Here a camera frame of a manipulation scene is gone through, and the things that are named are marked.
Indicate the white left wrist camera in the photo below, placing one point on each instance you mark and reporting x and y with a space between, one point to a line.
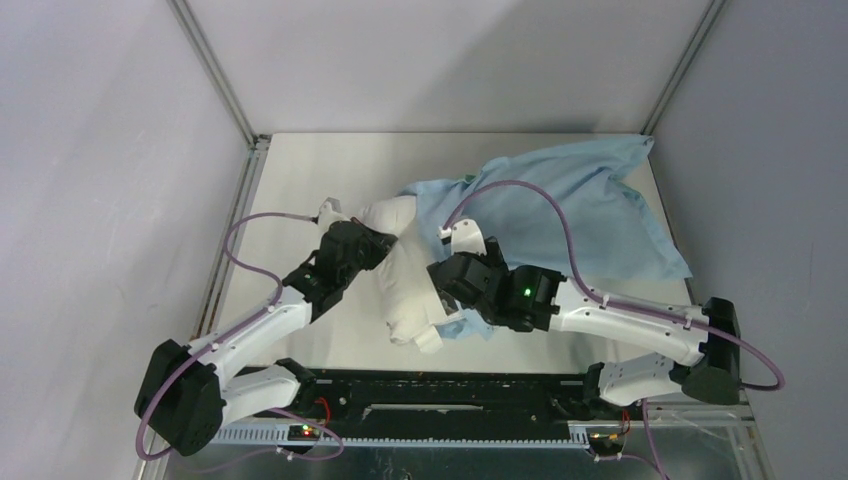
329 213

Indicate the light blue pillowcase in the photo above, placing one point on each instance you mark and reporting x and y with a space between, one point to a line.
546 204

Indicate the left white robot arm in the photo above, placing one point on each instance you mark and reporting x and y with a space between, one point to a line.
189 392

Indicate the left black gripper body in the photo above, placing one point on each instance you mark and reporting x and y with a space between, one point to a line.
370 253

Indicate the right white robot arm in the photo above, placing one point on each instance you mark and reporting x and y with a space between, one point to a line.
690 349

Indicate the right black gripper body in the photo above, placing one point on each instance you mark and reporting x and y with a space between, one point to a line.
494 257

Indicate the aluminium frame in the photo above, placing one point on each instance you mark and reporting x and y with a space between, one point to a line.
363 296

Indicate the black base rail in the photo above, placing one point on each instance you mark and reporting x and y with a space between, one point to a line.
403 406

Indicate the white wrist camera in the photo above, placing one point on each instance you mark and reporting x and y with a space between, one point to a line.
463 236
329 213

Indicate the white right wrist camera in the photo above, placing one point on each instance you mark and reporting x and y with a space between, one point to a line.
463 236

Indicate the white pillow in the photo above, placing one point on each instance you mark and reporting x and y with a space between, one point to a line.
411 307

